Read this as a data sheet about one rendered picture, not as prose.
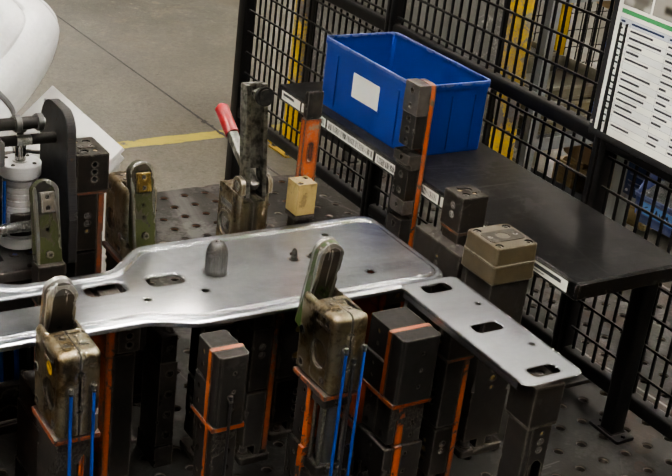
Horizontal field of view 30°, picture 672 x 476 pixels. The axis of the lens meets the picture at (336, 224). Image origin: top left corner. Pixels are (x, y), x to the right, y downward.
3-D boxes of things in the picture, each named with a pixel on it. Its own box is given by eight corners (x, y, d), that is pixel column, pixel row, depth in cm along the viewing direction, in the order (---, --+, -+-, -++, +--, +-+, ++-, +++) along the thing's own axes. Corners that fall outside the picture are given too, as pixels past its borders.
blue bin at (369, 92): (407, 158, 217) (417, 87, 212) (316, 101, 240) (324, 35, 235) (481, 149, 226) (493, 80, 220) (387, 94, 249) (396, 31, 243)
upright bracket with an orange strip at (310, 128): (277, 375, 210) (308, 92, 190) (273, 371, 211) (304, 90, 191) (292, 372, 212) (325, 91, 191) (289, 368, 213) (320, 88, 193)
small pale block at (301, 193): (276, 390, 206) (298, 185, 191) (266, 379, 208) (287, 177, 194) (294, 386, 208) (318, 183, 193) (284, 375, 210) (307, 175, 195)
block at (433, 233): (431, 424, 202) (459, 256, 190) (390, 387, 211) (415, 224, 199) (446, 420, 203) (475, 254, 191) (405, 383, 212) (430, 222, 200)
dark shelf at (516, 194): (574, 302, 180) (578, 284, 179) (276, 98, 248) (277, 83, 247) (683, 280, 191) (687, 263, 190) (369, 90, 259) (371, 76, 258)
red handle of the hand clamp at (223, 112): (244, 185, 188) (210, 101, 195) (240, 193, 190) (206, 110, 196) (269, 182, 190) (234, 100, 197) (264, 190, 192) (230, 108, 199)
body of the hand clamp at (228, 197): (219, 393, 203) (237, 194, 189) (201, 372, 208) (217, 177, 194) (252, 386, 206) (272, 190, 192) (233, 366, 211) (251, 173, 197)
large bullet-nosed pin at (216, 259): (209, 288, 175) (212, 245, 172) (199, 278, 177) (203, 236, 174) (229, 284, 176) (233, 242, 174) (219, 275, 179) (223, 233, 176)
